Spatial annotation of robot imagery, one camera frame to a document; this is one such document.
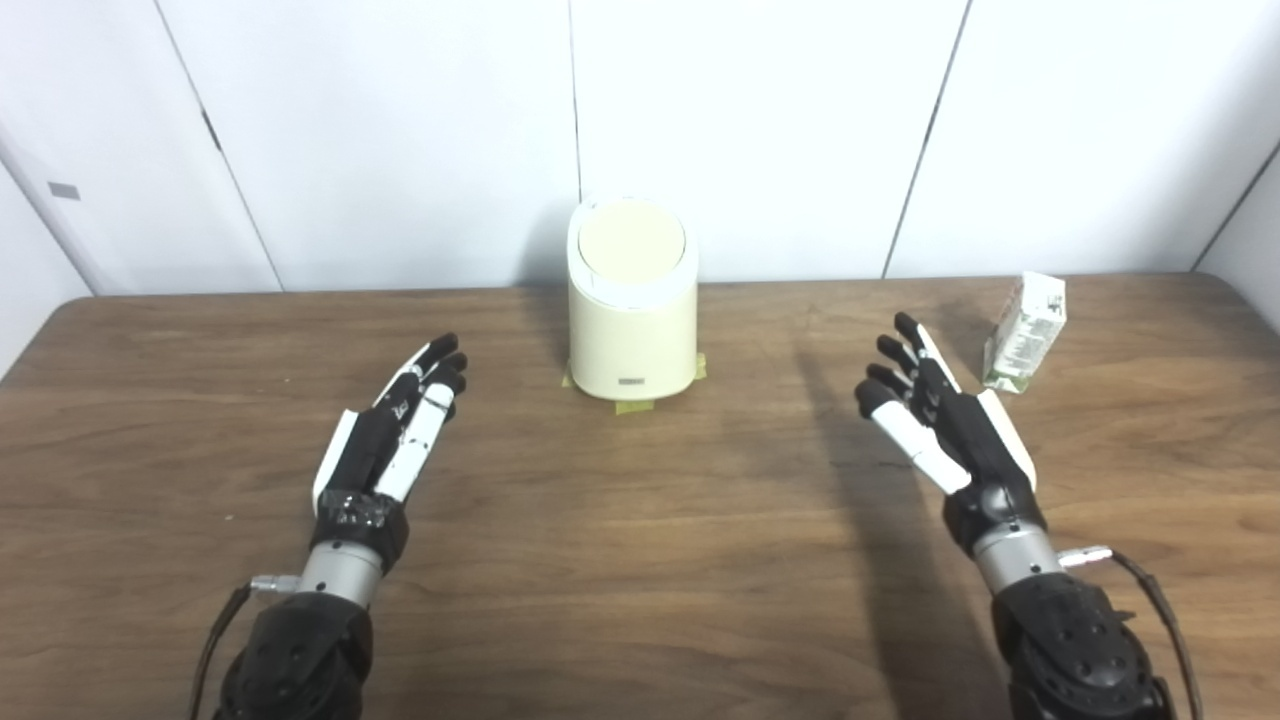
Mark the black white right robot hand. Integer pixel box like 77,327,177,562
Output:
854,312,1049,559

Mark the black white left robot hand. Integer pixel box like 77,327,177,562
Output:
311,333,469,577

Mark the white green milk carton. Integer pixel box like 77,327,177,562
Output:
983,272,1068,394

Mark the cream round bin lid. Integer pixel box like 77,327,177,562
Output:
578,200,688,284

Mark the cream-colored round bin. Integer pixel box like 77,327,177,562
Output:
566,197,700,402

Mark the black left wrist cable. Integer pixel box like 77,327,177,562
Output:
190,574,302,720

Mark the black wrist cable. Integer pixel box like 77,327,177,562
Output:
1058,545,1203,720
190,574,302,720

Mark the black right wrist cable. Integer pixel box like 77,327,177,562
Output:
1058,545,1203,720

